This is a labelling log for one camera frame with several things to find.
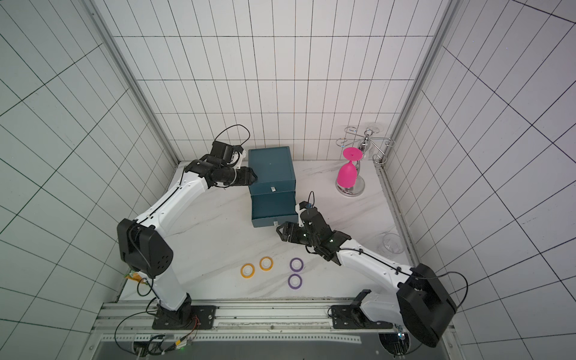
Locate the teal drawer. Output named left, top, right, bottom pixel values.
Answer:
left=250, top=191, right=298, bottom=228
left=249, top=180, right=296, bottom=196

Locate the teal drawer cabinet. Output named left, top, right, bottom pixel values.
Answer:
left=247, top=145, right=298, bottom=228

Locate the purple tape roll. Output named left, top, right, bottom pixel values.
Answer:
left=289, top=257, right=305, bottom=273
left=287, top=274, right=303, bottom=290

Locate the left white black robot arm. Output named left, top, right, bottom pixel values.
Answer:
left=117, top=140, right=257, bottom=329

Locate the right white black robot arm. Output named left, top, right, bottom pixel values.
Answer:
left=276, top=202, right=458, bottom=347

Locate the right yellow tape roll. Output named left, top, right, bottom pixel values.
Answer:
left=259, top=256, right=274, bottom=272

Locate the yellow tape roll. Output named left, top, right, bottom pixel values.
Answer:
left=240, top=263, right=256, bottom=279
left=259, top=256, right=274, bottom=272

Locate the left yellow tape roll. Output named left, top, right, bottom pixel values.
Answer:
left=240, top=263, right=256, bottom=279

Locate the pink goblet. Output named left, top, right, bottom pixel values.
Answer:
left=337, top=147, right=363, bottom=189

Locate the clear wine glass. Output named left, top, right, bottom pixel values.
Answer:
left=376, top=232, right=404, bottom=256

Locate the chrome glass rack stand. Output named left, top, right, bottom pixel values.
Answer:
left=335, top=126, right=395, bottom=197

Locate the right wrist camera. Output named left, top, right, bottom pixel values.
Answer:
left=295, top=201, right=313, bottom=227

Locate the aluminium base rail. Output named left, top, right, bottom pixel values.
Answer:
left=80, top=298, right=463, bottom=359

